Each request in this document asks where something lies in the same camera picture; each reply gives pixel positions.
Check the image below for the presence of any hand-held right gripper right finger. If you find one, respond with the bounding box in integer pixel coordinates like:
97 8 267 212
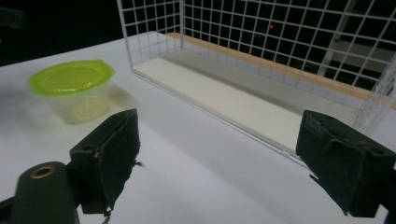
295 109 396 218

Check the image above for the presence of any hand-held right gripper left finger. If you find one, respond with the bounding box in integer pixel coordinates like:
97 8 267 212
69 107 144 217

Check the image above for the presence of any clear container with green lid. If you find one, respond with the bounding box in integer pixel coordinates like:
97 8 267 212
28 59 116 125

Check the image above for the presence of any white wire rack shelf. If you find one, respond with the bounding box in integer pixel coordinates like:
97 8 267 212
116 0 396 167

